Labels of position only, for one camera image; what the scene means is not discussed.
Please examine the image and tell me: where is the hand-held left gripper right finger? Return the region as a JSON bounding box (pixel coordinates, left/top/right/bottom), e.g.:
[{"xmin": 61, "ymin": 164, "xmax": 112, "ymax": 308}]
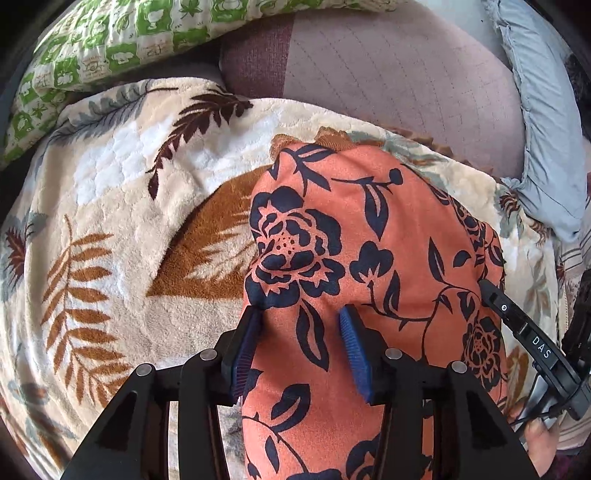
[{"xmin": 339, "ymin": 307, "xmax": 529, "ymax": 480}]

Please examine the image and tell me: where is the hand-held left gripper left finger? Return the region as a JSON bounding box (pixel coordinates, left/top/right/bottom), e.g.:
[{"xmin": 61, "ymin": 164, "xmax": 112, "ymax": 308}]
[{"xmin": 60, "ymin": 305, "xmax": 264, "ymax": 480}]

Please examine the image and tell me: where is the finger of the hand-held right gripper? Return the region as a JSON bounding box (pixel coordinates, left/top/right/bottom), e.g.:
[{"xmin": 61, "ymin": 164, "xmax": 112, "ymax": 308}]
[{"xmin": 480, "ymin": 278, "xmax": 588, "ymax": 420}]

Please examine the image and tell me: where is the orange floral garment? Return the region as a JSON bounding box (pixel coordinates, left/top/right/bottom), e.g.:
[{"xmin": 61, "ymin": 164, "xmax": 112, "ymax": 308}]
[{"xmin": 240, "ymin": 141, "xmax": 515, "ymax": 480}]

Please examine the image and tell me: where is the person's right hand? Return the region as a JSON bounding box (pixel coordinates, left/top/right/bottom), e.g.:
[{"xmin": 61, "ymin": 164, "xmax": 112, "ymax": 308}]
[{"xmin": 508, "ymin": 401, "xmax": 561, "ymax": 480}]

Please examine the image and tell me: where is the grey ruffled pillow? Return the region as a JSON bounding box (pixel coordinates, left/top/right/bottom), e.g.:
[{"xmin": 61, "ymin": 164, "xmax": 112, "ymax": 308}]
[{"xmin": 480, "ymin": 0, "xmax": 589, "ymax": 243}]

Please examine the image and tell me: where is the leaf print fleece blanket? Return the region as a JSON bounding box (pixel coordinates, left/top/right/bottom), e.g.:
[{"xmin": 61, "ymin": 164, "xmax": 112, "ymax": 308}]
[{"xmin": 0, "ymin": 78, "xmax": 566, "ymax": 480}]

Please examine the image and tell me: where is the mauve quilted cushion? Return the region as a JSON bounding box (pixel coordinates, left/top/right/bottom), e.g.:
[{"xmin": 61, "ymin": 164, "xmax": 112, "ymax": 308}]
[{"xmin": 219, "ymin": 11, "xmax": 529, "ymax": 181}]

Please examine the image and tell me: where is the green patterned pillow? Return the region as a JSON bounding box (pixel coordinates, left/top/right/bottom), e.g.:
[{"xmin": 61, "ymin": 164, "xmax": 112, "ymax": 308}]
[{"xmin": 0, "ymin": 0, "xmax": 407, "ymax": 171}]

